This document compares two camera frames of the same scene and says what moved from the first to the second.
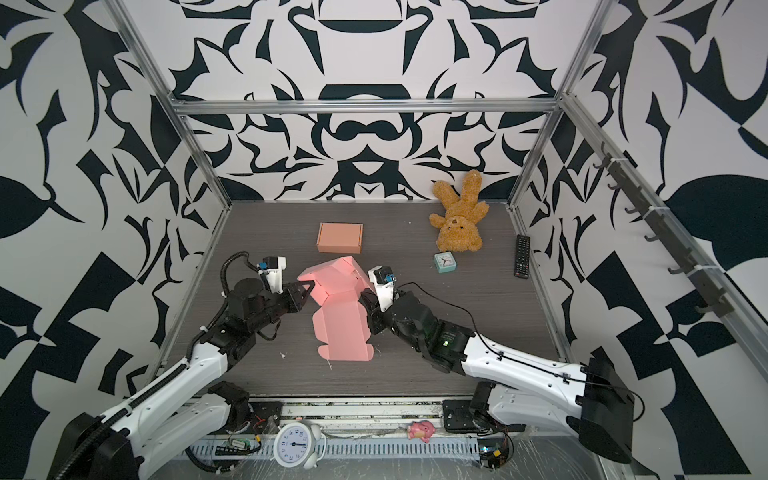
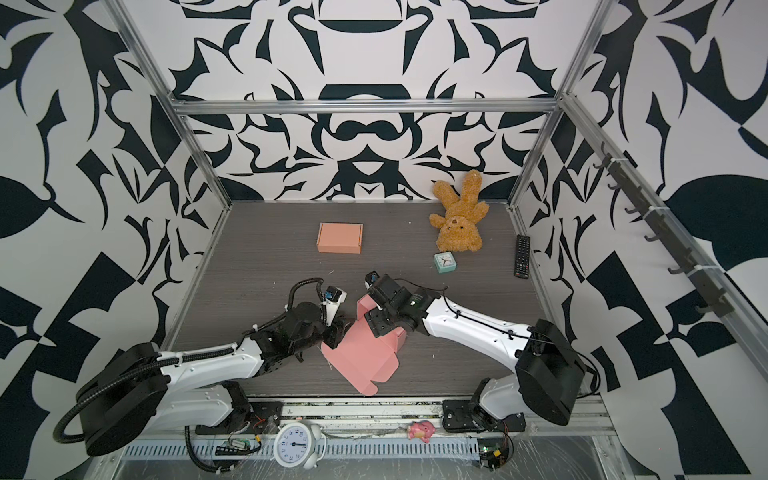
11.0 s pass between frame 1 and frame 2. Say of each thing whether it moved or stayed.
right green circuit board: stayed
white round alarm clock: stayed
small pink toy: stayed
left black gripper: moved
